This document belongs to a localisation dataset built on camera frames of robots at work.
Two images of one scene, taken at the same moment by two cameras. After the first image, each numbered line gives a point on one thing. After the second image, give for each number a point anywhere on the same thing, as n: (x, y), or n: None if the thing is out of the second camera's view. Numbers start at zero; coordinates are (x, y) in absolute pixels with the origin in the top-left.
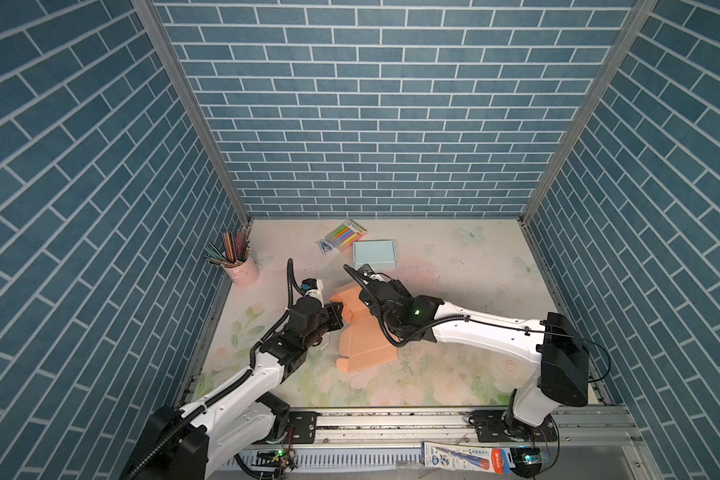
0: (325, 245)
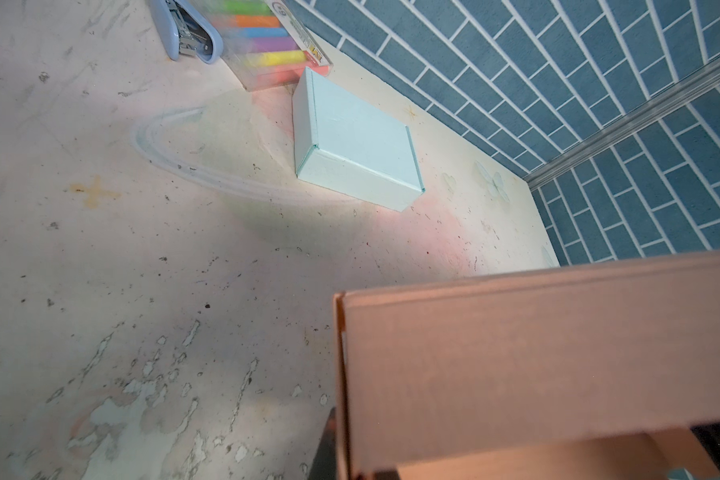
0: (186, 31)
